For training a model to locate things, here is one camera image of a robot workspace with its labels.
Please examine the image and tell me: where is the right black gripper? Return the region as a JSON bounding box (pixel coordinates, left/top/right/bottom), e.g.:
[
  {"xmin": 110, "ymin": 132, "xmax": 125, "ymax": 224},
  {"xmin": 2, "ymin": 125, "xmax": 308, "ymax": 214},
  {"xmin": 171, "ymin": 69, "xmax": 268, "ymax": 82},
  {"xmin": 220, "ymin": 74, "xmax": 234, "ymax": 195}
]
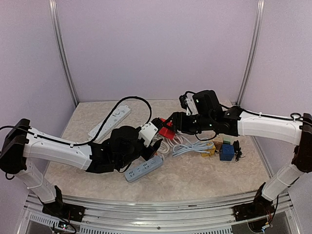
[{"xmin": 164, "ymin": 110, "xmax": 215, "ymax": 134}]

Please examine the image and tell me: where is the red cube socket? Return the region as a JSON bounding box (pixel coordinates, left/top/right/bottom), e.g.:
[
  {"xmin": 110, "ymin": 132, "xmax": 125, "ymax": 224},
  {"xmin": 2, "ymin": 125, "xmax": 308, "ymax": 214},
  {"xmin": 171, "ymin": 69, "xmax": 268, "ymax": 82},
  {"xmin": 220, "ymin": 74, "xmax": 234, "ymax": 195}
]
[{"xmin": 149, "ymin": 117, "xmax": 175, "ymax": 140}]

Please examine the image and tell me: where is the beige cube socket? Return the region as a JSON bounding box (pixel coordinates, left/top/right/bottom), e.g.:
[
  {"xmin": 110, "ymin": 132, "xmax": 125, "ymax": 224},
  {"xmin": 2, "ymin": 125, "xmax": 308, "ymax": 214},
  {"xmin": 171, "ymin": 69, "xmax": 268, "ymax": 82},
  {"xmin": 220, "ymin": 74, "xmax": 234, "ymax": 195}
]
[{"xmin": 212, "ymin": 137, "xmax": 223, "ymax": 148}]

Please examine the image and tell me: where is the yellow cube socket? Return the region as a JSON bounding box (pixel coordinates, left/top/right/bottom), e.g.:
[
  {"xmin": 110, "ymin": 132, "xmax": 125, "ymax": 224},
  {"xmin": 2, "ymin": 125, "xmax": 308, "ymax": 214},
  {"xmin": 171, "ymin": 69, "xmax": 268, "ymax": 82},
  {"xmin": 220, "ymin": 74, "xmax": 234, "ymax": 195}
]
[{"xmin": 200, "ymin": 146, "xmax": 216, "ymax": 158}]

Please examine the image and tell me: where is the mint green USB charger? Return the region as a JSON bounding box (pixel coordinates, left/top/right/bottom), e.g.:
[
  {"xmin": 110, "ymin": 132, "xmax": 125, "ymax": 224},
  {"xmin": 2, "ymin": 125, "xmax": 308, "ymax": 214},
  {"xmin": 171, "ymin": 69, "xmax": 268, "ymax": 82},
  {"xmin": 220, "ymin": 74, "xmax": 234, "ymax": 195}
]
[{"xmin": 223, "ymin": 138, "xmax": 231, "ymax": 145}]

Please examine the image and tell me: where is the blue cube socket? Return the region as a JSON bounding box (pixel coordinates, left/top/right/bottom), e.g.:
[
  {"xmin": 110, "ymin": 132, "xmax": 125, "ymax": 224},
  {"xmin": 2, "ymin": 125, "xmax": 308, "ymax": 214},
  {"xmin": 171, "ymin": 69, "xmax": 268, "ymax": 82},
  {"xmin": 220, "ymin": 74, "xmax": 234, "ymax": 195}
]
[{"xmin": 219, "ymin": 144, "xmax": 235, "ymax": 161}]

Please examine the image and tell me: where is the black power adapter with cable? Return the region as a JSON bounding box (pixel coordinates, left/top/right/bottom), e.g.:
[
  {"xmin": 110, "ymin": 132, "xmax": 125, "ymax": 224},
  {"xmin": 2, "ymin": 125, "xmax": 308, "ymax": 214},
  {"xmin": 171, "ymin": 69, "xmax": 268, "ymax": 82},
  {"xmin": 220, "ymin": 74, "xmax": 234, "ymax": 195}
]
[{"xmin": 233, "ymin": 140, "xmax": 243, "ymax": 162}]

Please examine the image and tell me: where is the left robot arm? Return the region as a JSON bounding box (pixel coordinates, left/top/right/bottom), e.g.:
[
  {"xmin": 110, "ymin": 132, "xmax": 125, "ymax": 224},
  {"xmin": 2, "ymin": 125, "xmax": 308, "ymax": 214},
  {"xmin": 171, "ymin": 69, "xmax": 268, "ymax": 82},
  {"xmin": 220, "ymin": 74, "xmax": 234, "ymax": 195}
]
[{"xmin": 0, "ymin": 117, "xmax": 163, "ymax": 217}]

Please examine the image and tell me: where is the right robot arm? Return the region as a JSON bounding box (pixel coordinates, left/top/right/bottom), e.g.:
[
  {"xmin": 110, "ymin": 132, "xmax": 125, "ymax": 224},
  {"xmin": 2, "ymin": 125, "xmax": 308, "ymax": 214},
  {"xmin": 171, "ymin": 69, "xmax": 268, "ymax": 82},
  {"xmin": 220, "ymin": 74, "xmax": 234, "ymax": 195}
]
[{"xmin": 163, "ymin": 90, "xmax": 312, "ymax": 216}]

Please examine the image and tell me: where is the light blue power strip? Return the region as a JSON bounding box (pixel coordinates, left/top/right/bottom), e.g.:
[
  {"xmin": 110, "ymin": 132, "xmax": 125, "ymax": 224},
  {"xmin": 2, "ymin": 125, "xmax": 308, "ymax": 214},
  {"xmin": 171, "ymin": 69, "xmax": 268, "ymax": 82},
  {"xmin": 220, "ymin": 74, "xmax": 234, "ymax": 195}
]
[{"xmin": 125, "ymin": 156, "xmax": 164, "ymax": 183}]

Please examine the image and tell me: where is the long white power strip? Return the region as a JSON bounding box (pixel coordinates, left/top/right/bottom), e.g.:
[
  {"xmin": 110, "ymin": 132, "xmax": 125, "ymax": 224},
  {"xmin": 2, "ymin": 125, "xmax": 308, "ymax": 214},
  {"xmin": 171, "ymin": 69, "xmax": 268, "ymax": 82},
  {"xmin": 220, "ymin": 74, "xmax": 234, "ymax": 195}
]
[{"xmin": 88, "ymin": 105, "xmax": 131, "ymax": 143}]

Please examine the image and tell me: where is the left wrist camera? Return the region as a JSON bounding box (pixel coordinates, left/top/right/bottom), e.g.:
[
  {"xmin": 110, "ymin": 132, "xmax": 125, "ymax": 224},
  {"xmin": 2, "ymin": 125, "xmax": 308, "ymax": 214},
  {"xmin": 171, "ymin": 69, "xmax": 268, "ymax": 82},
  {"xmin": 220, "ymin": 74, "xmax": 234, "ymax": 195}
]
[{"xmin": 138, "ymin": 122, "xmax": 158, "ymax": 147}]

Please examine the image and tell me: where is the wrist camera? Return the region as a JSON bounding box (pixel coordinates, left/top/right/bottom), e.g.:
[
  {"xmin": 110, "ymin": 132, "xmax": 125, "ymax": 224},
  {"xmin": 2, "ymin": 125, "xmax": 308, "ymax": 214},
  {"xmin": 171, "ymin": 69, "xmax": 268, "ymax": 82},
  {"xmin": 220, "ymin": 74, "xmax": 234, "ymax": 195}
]
[
  {"xmin": 179, "ymin": 95, "xmax": 198, "ymax": 116},
  {"xmin": 138, "ymin": 122, "xmax": 158, "ymax": 147}
]

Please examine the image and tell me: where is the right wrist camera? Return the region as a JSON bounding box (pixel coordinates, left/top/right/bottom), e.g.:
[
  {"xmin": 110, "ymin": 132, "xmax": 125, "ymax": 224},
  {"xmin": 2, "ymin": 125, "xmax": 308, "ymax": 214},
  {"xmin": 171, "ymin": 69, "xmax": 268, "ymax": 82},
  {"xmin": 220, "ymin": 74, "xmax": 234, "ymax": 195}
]
[{"xmin": 179, "ymin": 95, "xmax": 198, "ymax": 116}]

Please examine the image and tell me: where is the light blue coiled cable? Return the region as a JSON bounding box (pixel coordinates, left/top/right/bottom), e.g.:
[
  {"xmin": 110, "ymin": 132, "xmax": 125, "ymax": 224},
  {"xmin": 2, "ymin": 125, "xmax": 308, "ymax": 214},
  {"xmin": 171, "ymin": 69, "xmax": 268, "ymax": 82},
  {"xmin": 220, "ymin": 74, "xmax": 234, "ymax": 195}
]
[{"xmin": 172, "ymin": 140, "xmax": 214, "ymax": 158}]

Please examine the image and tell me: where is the aluminium front rail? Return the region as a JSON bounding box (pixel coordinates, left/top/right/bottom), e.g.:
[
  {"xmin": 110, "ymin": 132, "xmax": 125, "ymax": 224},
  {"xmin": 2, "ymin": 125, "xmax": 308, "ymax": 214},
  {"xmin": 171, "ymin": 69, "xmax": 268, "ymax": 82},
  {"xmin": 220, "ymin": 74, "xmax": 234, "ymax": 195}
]
[{"xmin": 17, "ymin": 192, "xmax": 302, "ymax": 234}]

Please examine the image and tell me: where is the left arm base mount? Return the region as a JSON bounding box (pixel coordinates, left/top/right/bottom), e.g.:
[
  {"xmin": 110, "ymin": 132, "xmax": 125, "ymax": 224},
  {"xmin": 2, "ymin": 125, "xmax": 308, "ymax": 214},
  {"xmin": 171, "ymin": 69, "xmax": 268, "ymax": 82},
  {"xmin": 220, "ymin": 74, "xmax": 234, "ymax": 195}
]
[{"xmin": 42, "ymin": 202, "xmax": 86, "ymax": 222}]

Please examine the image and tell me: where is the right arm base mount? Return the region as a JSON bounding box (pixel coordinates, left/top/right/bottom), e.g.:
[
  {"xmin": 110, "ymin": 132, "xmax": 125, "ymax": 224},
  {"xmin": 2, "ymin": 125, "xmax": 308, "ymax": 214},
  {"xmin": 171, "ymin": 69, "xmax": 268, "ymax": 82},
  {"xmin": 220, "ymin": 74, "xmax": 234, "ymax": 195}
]
[{"xmin": 233, "ymin": 202, "xmax": 275, "ymax": 222}]

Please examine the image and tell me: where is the right aluminium frame post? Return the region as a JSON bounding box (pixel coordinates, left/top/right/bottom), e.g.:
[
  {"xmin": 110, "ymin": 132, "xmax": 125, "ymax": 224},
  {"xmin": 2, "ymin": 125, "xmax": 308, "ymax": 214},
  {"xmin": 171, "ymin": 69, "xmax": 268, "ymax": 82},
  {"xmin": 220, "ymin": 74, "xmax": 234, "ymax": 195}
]
[{"xmin": 235, "ymin": 0, "xmax": 265, "ymax": 106}]

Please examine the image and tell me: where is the aluminium frame post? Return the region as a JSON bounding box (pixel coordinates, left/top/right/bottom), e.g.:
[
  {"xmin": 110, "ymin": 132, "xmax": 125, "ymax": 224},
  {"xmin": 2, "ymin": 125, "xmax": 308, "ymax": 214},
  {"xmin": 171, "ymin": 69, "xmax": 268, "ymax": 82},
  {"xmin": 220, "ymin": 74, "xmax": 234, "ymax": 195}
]
[
  {"xmin": 48, "ymin": 0, "xmax": 79, "ymax": 107},
  {"xmin": 235, "ymin": 0, "xmax": 265, "ymax": 106}
]

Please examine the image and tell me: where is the left aluminium frame post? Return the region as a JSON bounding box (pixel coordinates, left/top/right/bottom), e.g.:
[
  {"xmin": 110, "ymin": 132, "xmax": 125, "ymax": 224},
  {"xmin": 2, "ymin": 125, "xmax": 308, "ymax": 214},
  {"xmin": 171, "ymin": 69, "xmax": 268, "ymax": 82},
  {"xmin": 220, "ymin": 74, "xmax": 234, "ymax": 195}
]
[{"xmin": 48, "ymin": 0, "xmax": 79, "ymax": 107}]

